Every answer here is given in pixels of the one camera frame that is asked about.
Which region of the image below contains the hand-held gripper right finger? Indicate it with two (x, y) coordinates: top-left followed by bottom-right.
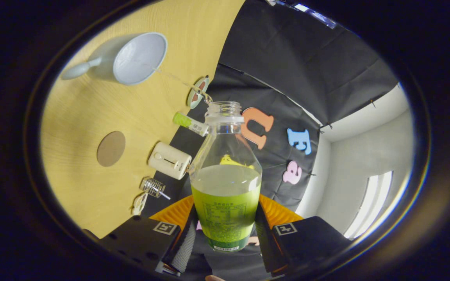
(254, 194), (352, 276)

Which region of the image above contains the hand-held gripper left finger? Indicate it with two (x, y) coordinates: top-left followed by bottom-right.
(100, 195), (198, 277)

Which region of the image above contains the clear juice bottle green label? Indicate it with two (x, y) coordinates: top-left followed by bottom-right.
(189, 101), (263, 253)

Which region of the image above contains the brown round coaster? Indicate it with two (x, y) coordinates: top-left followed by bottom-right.
(96, 131), (126, 167)

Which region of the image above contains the white cup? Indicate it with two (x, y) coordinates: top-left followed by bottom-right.
(61, 32), (168, 86)

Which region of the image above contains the small white-capped green drink bottle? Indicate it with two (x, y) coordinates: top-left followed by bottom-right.
(172, 112), (210, 137)

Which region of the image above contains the white divided snack tray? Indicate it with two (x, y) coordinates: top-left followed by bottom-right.
(132, 192), (148, 216)

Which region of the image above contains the cream toaster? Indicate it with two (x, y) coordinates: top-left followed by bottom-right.
(148, 141), (192, 180)

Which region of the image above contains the ceiling light panel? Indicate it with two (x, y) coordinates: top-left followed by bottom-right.
(344, 171), (393, 239)

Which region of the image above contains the wooden table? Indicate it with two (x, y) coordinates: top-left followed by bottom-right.
(39, 0), (246, 239)

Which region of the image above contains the pale green plate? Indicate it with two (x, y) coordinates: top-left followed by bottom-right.
(187, 76), (210, 109)

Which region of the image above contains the lit monitor screen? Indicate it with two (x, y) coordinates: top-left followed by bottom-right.
(292, 3), (338, 30)

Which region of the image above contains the clear glass in wire holder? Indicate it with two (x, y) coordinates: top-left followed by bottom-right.
(141, 178), (166, 198)

